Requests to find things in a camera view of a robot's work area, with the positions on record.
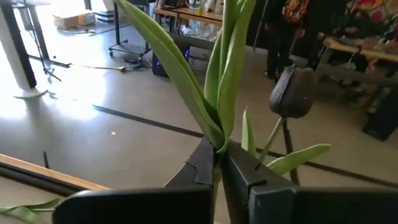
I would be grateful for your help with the black aluminium table frame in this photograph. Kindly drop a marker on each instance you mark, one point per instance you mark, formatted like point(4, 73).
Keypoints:
point(31, 182)

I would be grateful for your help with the pink artificial tulip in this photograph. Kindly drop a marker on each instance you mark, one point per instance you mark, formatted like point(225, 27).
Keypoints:
point(227, 77)

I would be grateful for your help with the tall column on round base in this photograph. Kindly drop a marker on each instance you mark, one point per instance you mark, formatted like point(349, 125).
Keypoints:
point(18, 46)

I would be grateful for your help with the wooden desk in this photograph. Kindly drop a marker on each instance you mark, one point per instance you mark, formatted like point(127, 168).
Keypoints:
point(186, 14)

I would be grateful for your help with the person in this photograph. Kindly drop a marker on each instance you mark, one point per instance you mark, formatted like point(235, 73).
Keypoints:
point(280, 37)

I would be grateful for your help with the black computer tower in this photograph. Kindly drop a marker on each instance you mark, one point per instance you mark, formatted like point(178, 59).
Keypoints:
point(161, 67)

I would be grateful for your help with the black tripod stand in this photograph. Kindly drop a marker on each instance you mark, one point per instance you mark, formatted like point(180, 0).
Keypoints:
point(59, 63)

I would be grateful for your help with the wooden base board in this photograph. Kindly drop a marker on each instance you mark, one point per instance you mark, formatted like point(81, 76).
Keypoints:
point(46, 172)

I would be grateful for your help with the black case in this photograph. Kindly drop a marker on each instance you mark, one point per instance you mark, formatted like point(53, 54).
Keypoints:
point(382, 121)

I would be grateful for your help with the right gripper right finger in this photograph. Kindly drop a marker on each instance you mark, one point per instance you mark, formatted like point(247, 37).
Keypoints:
point(248, 202)

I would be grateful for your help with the wooden bench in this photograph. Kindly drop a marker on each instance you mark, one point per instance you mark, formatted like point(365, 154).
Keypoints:
point(348, 48)

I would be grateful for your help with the thin black post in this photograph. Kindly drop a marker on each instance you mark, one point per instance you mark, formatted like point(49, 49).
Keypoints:
point(289, 140)

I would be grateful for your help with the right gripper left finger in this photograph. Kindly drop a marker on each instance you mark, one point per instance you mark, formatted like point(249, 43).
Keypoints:
point(186, 202)

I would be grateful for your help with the black rolling stand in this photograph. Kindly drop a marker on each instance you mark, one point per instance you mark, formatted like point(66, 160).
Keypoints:
point(116, 25)

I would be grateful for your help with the woven basket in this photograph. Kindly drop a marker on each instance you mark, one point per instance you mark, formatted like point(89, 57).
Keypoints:
point(65, 21)

